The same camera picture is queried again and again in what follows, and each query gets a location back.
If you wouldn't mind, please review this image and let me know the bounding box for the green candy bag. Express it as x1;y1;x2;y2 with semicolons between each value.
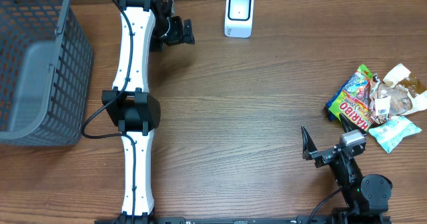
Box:
334;64;374;131

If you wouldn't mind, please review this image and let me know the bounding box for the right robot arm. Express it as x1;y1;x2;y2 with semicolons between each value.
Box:
301;114;393;223

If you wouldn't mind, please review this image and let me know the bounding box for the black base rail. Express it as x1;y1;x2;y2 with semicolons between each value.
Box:
94;214;392;224

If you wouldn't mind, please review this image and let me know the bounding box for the grey plastic shopping basket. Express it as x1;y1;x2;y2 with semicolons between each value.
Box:
1;0;93;147

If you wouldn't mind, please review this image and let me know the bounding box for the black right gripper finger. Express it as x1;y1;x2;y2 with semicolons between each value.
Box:
301;125;318;160
339;113;358;133

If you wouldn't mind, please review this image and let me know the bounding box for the beige snack bag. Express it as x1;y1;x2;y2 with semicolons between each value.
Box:
369;63;426;124

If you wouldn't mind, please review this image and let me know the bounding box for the blue oreo packet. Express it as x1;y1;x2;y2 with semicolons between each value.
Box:
326;93;340;121

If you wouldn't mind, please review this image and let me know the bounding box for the teal snack packet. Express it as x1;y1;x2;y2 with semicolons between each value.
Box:
368;116;422;154

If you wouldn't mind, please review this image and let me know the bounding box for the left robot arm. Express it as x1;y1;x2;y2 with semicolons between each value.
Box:
101;0;195;223

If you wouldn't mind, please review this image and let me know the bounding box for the white barcode scanner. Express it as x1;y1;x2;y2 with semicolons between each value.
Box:
224;0;254;39

